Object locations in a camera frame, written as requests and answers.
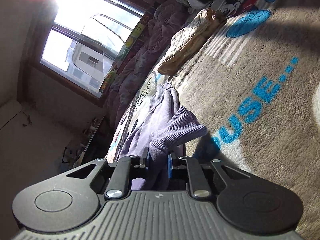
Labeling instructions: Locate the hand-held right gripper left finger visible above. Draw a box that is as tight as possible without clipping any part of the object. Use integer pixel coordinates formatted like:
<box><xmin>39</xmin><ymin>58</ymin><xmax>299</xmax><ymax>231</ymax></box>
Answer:
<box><xmin>66</xmin><ymin>147</ymin><xmax>150</xmax><ymax>200</ymax></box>

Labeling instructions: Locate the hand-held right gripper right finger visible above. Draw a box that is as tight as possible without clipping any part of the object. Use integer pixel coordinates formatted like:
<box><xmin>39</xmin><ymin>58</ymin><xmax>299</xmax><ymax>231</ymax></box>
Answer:
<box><xmin>168</xmin><ymin>152</ymin><xmax>253</xmax><ymax>198</ymax></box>

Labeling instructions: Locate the purple sweatshirt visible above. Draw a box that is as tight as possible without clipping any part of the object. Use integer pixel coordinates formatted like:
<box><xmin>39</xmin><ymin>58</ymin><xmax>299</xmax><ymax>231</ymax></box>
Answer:
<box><xmin>117</xmin><ymin>82</ymin><xmax>208</xmax><ymax>190</ymax></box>

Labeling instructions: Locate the cluttered side table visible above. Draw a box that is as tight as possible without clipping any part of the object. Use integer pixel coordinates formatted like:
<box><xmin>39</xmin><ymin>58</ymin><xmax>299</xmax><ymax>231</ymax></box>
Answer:
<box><xmin>61</xmin><ymin>116</ymin><xmax>108</xmax><ymax>168</ymax></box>

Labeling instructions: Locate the cartoon mouse printed blanket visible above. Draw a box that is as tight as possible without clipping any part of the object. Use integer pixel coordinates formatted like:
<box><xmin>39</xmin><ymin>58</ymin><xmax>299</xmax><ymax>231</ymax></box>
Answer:
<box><xmin>107</xmin><ymin>0</ymin><xmax>320</xmax><ymax>240</ymax></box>

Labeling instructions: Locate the mauve crumpled quilt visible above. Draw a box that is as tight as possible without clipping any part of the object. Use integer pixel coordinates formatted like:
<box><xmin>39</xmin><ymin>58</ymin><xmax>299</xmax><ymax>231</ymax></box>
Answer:
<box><xmin>104</xmin><ymin>0</ymin><xmax>200</xmax><ymax>125</ymax></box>

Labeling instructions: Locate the cream quilted folded cloth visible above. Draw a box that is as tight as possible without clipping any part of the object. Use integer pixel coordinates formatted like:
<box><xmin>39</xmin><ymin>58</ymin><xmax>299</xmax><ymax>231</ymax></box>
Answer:
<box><xmin>157</xmin><ymin>8</ymin><xmax>227</xmax><ymax>75</ymax></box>

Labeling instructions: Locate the colourful alphabet play mat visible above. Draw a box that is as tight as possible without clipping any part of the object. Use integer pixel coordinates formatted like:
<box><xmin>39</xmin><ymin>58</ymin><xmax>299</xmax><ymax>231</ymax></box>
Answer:
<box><xmin>99</xmin><ymin>7</ymin><xmax>157</xmax><ymax>93</ymax></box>

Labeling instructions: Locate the clear plastic sheet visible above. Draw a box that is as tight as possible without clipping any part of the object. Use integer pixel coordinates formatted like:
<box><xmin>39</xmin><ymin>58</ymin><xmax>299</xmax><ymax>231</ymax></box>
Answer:
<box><xmin>71</xmin><ymin>14</ymin><xmax>127</xmax><ymax>68</ymax></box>

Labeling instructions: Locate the window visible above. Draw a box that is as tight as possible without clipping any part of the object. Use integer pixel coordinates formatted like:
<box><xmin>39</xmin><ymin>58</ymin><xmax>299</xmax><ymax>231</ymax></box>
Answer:
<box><xmin>27</xmin><ymin>0</ymin><xmax>148</xmax><ymax>105</ymax></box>

